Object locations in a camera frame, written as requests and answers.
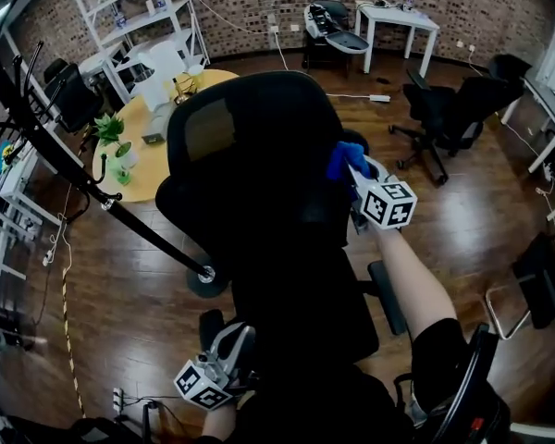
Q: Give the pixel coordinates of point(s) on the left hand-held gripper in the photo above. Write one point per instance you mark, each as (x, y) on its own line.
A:
(203, 386)

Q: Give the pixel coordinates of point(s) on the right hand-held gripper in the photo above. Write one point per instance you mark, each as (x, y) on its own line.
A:
(388, 204)

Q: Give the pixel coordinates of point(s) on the blue cloth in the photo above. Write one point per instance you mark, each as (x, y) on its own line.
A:
(347, 155)

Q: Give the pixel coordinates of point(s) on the black mesh chair backrest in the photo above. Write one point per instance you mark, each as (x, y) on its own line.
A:
(259, 178)

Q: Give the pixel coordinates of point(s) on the person's right forearm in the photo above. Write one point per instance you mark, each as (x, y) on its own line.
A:
(411, 285)

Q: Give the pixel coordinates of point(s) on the person's left forearm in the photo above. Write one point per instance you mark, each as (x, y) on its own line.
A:
(219, 426)

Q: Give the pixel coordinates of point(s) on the long white power strip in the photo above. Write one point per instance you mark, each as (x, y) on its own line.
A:
(379, 98)

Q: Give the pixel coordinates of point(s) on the black office chair seat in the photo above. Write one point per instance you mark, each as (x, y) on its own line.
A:
(305, 312)

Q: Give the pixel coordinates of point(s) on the person's black shirt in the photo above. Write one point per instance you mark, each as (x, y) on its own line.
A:
(314, 410)

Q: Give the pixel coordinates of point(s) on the black swivel office chair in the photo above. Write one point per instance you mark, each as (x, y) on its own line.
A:
(448, 109)

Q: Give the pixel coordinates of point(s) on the black tripod stand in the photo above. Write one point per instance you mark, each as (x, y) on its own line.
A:
(149, 414)

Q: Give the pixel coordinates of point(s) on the black visitor chair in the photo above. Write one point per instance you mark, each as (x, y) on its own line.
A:
(324, 60)

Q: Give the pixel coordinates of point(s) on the white floor power strip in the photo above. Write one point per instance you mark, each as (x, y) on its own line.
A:
(118, 399)

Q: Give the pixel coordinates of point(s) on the black coat rack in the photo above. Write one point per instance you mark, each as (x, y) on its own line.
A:
(157, 238)

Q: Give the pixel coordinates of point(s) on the white open case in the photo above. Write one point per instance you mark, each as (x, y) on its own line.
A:
(347, 42)

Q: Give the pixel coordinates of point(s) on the black bag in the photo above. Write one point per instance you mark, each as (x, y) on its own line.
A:
(97, 433)

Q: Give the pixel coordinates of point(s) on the small white square table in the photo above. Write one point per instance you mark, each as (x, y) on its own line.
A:
(398, 16)

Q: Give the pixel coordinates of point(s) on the yellow black striped tape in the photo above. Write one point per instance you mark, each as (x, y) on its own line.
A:
(69, 349)

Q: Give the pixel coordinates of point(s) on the white office desk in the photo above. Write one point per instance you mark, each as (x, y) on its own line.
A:
(546, 104)

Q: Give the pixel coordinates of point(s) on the round wooden table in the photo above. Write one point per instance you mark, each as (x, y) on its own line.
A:
(143, 174)

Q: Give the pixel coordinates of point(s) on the white cup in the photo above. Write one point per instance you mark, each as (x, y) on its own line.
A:
(196, 70)

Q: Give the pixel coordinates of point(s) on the small green plastic bottle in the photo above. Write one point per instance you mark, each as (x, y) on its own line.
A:
(122, 176)

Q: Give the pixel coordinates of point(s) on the white charger plug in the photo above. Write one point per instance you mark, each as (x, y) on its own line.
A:
(46, 261)

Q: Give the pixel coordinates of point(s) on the grey tissue box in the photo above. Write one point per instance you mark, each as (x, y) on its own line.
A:
(155, 132)

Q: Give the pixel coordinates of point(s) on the black worn harness pack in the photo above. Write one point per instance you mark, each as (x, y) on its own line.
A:
(472, 386)

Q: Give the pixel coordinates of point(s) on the white animal sculpture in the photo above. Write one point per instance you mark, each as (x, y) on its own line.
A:
(159, 77)

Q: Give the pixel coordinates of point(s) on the potted green plant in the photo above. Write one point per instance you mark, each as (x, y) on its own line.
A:
(108, 127)

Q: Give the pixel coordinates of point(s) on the clear water bottle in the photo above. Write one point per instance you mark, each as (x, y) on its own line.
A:
(120, 20)
(159, 3)

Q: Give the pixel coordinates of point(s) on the white side table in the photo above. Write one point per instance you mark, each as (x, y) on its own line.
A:
(18, 181)

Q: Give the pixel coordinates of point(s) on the white metal shelf unit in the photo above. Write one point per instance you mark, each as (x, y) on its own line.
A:
(139, 21)

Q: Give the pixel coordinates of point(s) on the white cylinder container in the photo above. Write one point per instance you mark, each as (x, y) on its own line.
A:
(149, 6)

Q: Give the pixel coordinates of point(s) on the black mesh desk chair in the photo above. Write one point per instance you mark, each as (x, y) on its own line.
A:
(74, 95)

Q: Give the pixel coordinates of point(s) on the colourful plush toys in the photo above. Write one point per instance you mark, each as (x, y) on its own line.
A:
(2, 155)

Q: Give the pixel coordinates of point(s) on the black chair with chrome frame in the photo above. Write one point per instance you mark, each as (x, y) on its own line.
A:
(541, 285)

